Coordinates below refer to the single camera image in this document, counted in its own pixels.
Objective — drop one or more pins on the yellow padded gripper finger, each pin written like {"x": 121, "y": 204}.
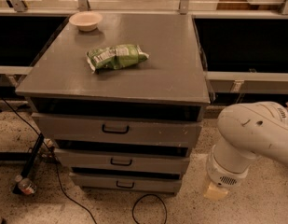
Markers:
{"x": 213, "y": 192}

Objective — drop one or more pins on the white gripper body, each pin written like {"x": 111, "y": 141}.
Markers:
{"x": 224, "y": 175}

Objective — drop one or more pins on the grey drawer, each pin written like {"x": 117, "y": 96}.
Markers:
{"x": 126, "y": 183}
{"x": 118, "y": 130}
{"x": 122, "y": 161}

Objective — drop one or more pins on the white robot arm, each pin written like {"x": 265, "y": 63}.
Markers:
{"x": 248, "y": 131}

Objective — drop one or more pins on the grey bottom drawer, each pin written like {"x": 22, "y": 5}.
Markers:
{"x": 126, "y": 183}

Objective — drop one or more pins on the grey drawer cabinet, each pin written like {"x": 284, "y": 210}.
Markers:
{"x": 169, "y": 86}

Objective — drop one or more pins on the grey top drawer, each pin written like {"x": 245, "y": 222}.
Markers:
{"x": 118, "y": 130}

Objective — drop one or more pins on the green chip bag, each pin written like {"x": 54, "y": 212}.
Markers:
{"x": 116, "y": 57}

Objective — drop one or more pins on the black stand leg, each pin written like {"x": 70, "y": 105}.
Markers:
{"x": 30, "y": 162}

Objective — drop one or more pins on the beige bowl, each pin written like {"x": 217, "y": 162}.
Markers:
{"x": 86, "y": 21}

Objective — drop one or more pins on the grey metal railing frame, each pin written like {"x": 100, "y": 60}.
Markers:
{"x": 271, "y": 17}

